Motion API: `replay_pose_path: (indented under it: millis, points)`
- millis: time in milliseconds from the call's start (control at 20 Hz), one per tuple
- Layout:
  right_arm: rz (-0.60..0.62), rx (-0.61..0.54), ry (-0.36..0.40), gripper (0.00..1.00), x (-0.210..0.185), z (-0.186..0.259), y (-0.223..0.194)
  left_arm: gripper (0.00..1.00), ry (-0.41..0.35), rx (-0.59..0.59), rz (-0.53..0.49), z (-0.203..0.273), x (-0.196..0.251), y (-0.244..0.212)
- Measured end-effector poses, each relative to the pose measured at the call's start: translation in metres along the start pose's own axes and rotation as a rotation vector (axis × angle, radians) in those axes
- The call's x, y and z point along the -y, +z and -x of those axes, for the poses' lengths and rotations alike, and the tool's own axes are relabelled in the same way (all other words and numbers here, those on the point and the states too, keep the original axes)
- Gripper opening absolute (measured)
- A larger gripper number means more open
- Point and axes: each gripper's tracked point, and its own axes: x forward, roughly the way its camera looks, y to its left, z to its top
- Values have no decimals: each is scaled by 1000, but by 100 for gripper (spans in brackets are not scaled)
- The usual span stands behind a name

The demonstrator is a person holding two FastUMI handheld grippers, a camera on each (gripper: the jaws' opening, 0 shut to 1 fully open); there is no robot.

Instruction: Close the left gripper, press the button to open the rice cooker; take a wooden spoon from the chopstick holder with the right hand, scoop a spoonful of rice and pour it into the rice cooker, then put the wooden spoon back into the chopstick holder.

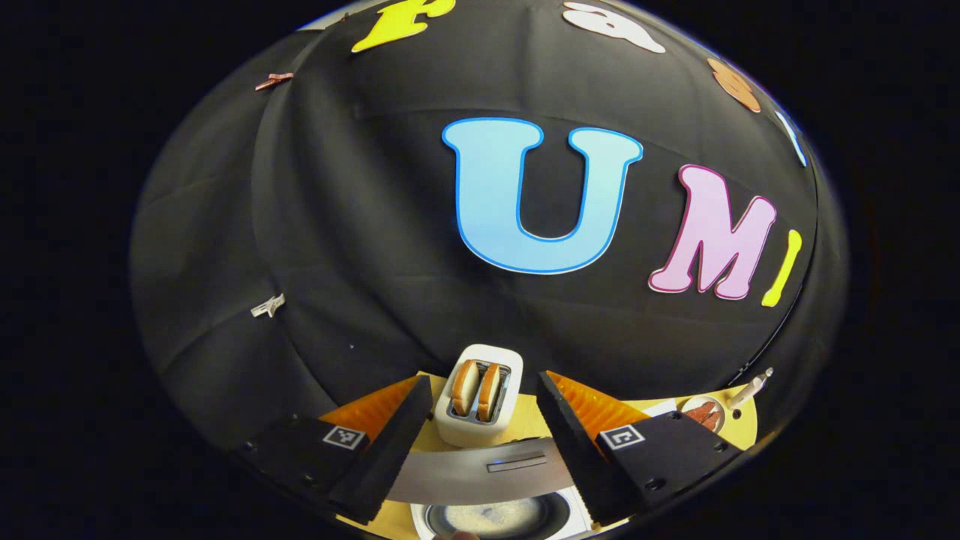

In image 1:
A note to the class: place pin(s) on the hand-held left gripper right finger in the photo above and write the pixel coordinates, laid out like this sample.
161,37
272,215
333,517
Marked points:
574,450

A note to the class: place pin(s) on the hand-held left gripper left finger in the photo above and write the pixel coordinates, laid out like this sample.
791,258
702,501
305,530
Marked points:
390,450

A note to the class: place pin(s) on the white rice cooker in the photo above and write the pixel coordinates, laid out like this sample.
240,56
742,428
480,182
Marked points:
465,476

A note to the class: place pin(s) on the small white rice portion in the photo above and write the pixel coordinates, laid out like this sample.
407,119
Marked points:
499,514

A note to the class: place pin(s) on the white toaster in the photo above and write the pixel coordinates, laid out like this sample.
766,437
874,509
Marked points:
480,433

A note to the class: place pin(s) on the toasted bread slice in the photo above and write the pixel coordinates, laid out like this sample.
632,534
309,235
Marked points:
490,391
465,388

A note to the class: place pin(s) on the red sausage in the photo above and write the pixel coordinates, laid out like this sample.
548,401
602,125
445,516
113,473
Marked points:
712,421
699,412

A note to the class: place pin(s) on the white round plate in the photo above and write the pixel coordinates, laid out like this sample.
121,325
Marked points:
718,409

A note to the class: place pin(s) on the clear bottle pink label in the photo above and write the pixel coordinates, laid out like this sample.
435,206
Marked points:
748,390

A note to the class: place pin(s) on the white cloth clip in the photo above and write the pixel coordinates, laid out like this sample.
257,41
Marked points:
268,305

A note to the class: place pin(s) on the black backdrop cloth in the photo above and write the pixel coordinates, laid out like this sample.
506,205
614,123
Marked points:
337,225

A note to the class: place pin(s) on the pink cloth clip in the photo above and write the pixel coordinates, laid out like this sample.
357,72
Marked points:
274,81

